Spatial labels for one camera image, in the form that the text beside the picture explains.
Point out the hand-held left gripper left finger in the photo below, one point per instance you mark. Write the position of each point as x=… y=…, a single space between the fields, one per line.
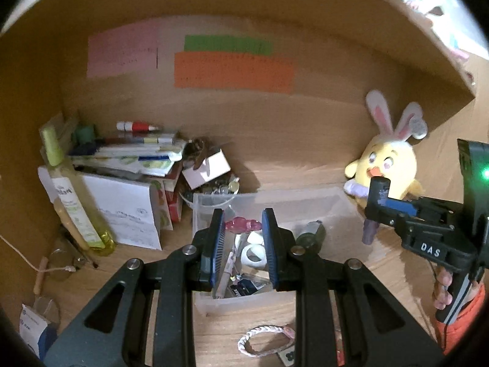
x=217 y=252

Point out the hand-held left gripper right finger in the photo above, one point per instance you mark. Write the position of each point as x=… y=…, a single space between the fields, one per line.
x=269 y=252

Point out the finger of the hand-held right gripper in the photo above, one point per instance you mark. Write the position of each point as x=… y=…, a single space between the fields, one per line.
x=382 y=212
x=405 y=208

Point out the white tape roll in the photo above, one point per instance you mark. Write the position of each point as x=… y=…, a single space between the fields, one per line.
x=254 y=262

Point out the white pen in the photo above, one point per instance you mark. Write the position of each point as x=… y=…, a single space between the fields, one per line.
x=229 y=267

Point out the pink hair clip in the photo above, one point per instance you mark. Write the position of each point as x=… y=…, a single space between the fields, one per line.
x=240 y=224

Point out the blue barcode card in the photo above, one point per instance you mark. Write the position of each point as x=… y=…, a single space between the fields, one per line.
x=248 y=286

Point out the dark green bottle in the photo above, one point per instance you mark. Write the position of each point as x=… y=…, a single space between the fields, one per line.
x=311 y=235

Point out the clear plastic storage box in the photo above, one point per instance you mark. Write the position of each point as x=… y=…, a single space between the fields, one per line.
x=305 y=206

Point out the person's right forearm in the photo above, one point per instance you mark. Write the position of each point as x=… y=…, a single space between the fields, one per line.
x=464 y=325

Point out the person's right hand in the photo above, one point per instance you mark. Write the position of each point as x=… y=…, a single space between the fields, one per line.
x=442 y=290

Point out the yellow chick plush toy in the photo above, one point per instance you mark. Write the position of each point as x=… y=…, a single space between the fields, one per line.
x=397 y=160

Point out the clear bowl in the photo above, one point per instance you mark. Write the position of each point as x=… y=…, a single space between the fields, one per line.
x=214 y=191

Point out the fruit print carton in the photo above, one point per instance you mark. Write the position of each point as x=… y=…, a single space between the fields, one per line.
x=168 y=202

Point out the small white box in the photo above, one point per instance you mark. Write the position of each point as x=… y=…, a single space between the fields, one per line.
x=208 y=170

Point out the brown hair claw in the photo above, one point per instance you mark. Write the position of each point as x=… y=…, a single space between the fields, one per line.
x=198 y=151

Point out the stack of booklets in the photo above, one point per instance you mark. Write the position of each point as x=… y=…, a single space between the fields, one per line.
x=133 y=153

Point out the red white glue tube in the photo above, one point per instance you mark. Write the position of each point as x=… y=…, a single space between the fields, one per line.
x=139 y=126

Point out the yellow-green spray bottle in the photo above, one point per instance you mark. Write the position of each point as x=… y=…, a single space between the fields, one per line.
x=72 y=202

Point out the eyeglasses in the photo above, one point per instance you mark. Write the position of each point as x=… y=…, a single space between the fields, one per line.
x=63 y=260

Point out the small green container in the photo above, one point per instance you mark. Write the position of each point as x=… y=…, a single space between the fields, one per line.
x=84 y=133

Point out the small round mirror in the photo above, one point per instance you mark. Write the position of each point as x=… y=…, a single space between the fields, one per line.
x=47 y=309

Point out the orange sticky note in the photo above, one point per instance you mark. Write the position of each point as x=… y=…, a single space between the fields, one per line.
x=233 y=70

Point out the blue white carton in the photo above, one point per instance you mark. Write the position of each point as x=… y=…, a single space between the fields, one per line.
x=34 y=332

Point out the green sticky note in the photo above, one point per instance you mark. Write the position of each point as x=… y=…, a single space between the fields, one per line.
x=229 y=45

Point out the pink sticky note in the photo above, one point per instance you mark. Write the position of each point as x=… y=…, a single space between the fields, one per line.
x=122 y=49

